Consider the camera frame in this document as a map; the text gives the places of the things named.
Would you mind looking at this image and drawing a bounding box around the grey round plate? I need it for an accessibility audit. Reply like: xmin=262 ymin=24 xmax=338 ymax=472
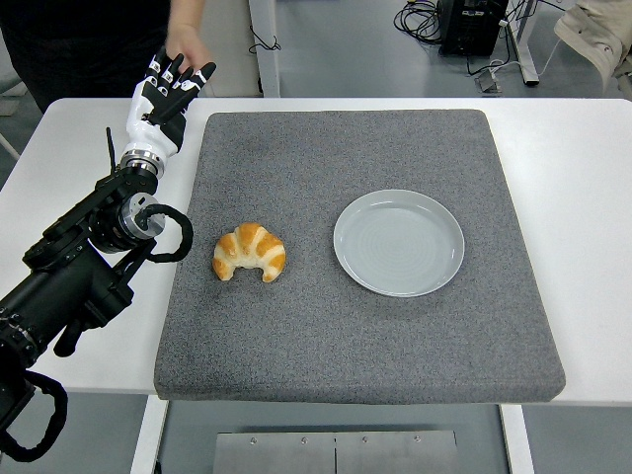
xmin=333 ymin=190 xmax=466 ymax=298

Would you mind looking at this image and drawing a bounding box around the beige cloth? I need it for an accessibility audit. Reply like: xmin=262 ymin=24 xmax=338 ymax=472
xmin=553 ymin=0 xmax=632 ymax=95

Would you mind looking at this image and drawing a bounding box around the grey fabric mat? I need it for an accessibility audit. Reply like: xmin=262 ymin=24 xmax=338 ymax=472
xmin=153 ymin=109 xmax=567 ymax=406

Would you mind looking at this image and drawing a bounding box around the black cable bundle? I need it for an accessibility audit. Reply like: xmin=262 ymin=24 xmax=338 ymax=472
xmin=393 ymin=0 xmax=445 ymax=46

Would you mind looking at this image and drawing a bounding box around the grey metal plate with screws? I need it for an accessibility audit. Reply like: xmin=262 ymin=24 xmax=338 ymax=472
xmin=212 ymin=430 xmax=459 ymax=474

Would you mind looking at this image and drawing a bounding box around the white cable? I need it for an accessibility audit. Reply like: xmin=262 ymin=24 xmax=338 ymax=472
xmin=488 ymin=37 xmax=564 ymax=80

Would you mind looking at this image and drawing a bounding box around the golden croissant bread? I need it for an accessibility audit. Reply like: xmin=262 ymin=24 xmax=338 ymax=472
xmin=212 ymin=221 xmax=288 ymax=283

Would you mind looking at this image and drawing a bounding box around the white metal desk leg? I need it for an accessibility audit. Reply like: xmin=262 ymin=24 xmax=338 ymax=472
xmin=246 ymin=0 xmax=281 ymax=99

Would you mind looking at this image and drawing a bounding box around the white desk leg with foot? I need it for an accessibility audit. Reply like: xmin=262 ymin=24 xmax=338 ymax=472
xmin=508 ymin=0 xmax=540 ymax=88

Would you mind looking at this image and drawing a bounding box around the person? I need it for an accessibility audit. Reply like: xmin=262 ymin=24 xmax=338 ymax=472
xmin=0 ymin=0 xmax=207 ymax=114

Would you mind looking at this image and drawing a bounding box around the person's hand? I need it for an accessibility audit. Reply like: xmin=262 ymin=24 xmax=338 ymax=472
xmin=165 ymin=22 xmax=211 ymax=80

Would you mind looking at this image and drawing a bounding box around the thin black cable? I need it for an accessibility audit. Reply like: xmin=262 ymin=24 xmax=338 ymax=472
xmin=248 ymin=24 xmax=282 ymax=54

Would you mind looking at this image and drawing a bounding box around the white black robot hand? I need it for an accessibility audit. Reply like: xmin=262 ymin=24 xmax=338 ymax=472
xmin=123 ymin=46 xmax=217 ymax=158

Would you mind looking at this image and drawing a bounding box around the white panel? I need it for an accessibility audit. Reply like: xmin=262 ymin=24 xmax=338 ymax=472
xmin=197 ymin=0 xmax=262 ymax=99

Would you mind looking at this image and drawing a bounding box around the white table leg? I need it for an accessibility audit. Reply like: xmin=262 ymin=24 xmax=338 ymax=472
xmin=128 ymin=394 xmax=170 ymax=474
xmin=499 ymin=404 xmax=537 ymax=474

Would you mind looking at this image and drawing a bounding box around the black computer box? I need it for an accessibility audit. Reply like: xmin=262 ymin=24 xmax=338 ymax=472
xmin=437 ymin=0 xmax=510 ymax=56

